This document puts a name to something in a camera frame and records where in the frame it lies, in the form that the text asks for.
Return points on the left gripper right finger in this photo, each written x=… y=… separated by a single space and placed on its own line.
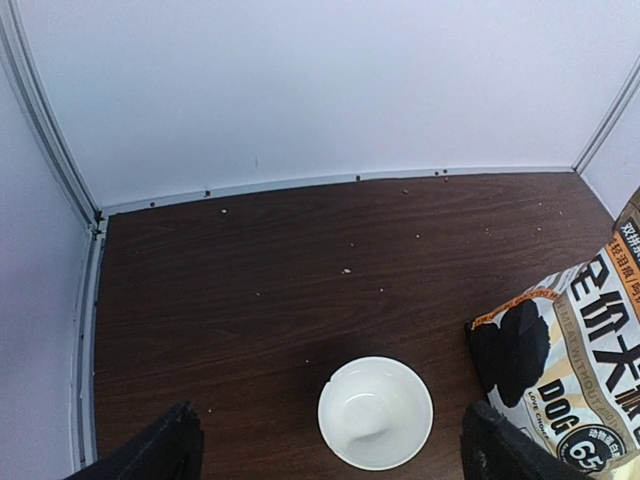
x=493 y=448

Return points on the aluminium corner post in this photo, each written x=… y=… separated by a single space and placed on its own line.
x=19 y=65
x=611 y=117

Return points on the brown pet food bag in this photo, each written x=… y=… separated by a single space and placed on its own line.
x=561 y=360

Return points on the left aluminium corner post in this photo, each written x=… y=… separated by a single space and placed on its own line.
x=19 y=65

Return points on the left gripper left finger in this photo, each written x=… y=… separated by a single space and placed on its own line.
x=171 y=447

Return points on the white ceramic bowl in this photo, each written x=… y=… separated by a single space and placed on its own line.
x=375 y=413

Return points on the right aluminium corner post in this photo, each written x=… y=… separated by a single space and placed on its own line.
x=611 y=117

